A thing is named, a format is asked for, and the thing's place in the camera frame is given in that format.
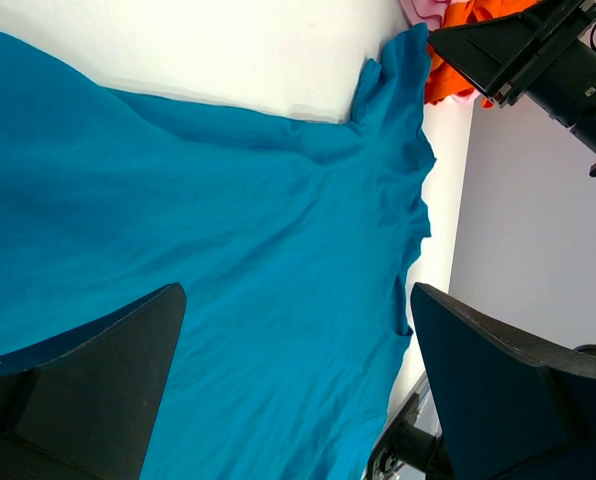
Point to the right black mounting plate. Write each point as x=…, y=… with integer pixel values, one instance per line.
x=405, y=444

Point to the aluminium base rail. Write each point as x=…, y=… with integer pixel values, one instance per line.
x=417, y=410

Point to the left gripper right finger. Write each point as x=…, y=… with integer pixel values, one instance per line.
x=511, y=404

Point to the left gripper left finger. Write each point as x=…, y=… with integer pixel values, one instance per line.
x=83, y=404

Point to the pink t shirt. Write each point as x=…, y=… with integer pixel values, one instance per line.
x=423, y=10

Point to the orange t shirt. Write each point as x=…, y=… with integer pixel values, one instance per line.
x=485, y=10

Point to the teal blue t shirt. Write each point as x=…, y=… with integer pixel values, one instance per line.
x=291, y=239

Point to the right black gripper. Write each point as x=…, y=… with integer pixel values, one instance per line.
x=546, y=52

